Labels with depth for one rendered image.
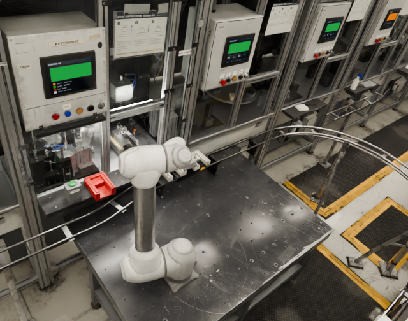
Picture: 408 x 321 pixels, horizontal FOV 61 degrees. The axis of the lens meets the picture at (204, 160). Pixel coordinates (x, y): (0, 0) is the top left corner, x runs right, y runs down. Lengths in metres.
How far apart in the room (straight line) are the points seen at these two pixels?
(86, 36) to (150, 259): 1.09
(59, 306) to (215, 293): 1.20
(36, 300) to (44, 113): 1.47
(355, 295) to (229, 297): 1.47
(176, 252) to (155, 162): 0.55
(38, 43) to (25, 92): 0.23
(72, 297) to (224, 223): 1.22
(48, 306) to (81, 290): 0.23
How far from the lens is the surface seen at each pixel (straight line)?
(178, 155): 1.49
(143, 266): 1.81
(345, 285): 3.29
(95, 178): 2.17
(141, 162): 1.48
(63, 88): 1.77
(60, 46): 1.71
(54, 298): 2.82
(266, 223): 2.46
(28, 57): 1.68
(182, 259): 1.85
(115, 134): 2.38
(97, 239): 2.21
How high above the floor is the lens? 2.45
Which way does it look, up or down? 39 degrees down
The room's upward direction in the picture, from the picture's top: 12 degrees clockwise
